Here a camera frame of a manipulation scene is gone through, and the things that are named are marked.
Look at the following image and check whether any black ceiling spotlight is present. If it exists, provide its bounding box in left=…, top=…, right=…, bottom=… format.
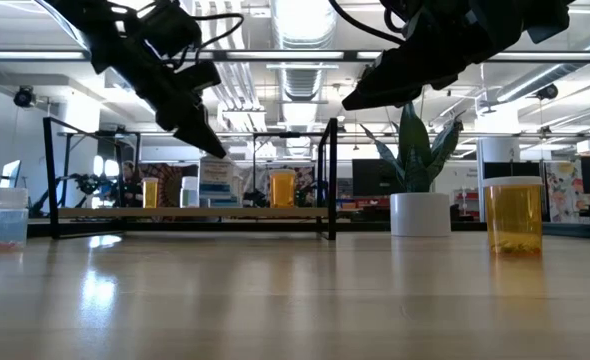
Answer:
left=534, top=82, right=560, bottom=101
left=13, top=85, right=37, bottom=109

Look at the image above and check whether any silver ceiling air duct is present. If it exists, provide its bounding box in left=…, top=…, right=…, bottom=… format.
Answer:
left=269, top=0, right=339, bottom=104

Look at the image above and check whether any green snake plant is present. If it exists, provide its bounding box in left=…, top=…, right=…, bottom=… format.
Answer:
left=359, top=102, right=465, bottom=195

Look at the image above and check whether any person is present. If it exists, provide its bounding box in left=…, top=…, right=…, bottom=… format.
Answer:
left=119, top=159, right=145, bottom=209

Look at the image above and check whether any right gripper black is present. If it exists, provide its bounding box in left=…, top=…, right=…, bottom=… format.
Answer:
left=342, top=0, right=506, bottom=111

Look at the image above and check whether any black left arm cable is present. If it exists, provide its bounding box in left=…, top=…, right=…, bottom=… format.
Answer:
left=189, top=13, right=245, bottom=57

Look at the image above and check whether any floral pattern poster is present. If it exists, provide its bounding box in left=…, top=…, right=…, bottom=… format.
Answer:
left=544, top=159, right=587, bottom=224

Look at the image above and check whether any small orange pill bottle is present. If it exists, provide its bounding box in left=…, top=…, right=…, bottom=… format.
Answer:
left=141, top=176, right=160, bottom=209

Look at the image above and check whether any black background monitor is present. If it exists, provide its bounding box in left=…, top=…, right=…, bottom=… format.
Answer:
left=352, top=158, right=401, bottom=197

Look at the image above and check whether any white round plant pot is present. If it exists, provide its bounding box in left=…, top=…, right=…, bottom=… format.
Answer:
left=389, top=192, right=452, bottom=238

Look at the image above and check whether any wooden shelf black frame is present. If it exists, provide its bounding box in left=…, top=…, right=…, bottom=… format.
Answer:
left=42, top=116, right=339, bottom=242

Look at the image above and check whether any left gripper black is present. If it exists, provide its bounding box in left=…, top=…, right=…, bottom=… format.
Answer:
left=89, top=4, right=228, bottom=159

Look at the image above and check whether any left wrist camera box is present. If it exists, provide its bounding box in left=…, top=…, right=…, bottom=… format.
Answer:
left=144, top=2, right=204, bottom=55

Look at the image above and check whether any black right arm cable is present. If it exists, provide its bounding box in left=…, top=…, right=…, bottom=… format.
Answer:
left=327, top=0, right=412, bottom=47

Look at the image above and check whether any orange pill bottle white cap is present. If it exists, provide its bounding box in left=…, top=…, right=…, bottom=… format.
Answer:
left=269, top=168, right=297, bottom=209

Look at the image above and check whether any large orange pill bottle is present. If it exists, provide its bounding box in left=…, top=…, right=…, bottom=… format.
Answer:
left=482, top=175, right=545, bottom=256

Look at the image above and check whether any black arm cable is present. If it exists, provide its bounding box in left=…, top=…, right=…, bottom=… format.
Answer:
left=189, top=13, right=245, bottom=57
left=327, top=0, right=412, bottom=47

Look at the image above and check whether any colourful radial pattern poster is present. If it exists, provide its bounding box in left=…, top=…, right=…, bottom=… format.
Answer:
left=139, top=162, right=200, bottom=209

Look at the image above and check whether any black aluminium table frame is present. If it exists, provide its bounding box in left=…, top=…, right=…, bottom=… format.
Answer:
left=0, top=219, right=590, bottom=241

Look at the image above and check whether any white medicine bottle blue label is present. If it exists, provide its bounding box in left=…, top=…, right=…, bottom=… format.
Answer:
left=198, top=156, right=242, bottom=209

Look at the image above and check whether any bright computer monitor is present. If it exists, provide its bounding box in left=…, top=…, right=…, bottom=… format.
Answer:
left=0, top=159, right=23, bottom=190

